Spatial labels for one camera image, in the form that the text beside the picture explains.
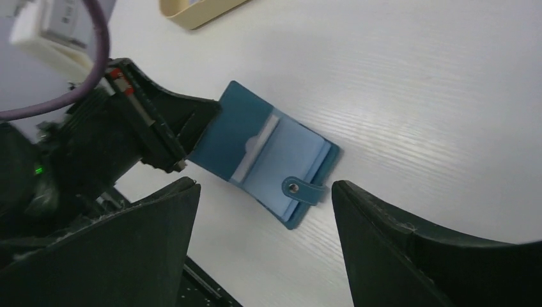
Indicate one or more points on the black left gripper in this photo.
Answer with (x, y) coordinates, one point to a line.
(46, 184)

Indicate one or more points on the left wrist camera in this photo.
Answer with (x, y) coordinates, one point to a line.
(60, 34)

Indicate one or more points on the blue card holder wallet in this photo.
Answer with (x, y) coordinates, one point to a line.
(269, 155)

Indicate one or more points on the beige oval tray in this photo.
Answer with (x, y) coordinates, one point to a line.
(191, 15)

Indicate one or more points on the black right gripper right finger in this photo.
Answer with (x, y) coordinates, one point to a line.
(395, 258)

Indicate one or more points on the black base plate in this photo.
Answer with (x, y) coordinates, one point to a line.
(198, 289)

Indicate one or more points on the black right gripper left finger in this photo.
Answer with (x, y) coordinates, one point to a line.
(131, 258)

